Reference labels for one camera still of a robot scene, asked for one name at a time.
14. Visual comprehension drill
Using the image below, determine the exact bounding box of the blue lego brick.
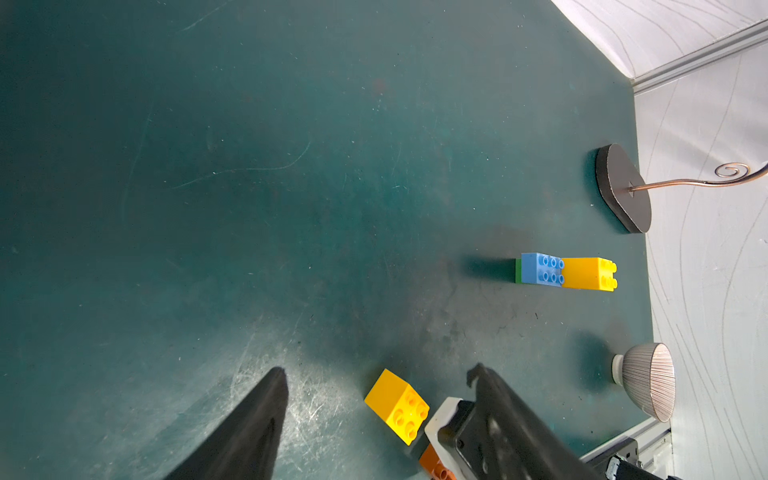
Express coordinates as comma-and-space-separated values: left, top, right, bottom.
520, 253, 565, 288

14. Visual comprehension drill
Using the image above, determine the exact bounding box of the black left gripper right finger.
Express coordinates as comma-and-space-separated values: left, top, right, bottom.
437, 363, 599, 479

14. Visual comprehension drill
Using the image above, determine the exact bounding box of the yellow lego brick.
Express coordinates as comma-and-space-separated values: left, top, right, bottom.
364, 369, 430, 445
562, 257, 618, 292

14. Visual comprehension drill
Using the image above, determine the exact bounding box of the green lego brick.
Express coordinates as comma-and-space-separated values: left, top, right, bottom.
514, 259, 523, 284

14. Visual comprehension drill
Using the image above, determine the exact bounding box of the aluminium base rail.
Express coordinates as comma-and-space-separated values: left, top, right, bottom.
581, 418, 675, 478

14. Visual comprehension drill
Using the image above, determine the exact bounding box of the orange lego brick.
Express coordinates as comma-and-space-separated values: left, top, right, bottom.
419, 444, 456, 480

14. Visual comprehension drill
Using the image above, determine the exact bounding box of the dark oval stand base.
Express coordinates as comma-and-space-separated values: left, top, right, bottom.
595, 144, 652, 234

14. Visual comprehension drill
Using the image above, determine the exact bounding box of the copper curled hook stand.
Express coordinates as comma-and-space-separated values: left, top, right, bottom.
628, 160, 768, 194

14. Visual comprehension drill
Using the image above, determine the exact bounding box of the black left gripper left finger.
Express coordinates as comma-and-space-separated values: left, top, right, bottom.
167, 367, 289, 479

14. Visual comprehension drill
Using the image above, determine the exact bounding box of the green mat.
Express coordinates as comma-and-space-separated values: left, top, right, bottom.
1, 1, 652, 479

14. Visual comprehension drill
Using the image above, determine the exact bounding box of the pink patterned round bowl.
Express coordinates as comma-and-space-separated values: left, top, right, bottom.
611, 343, 676, 423

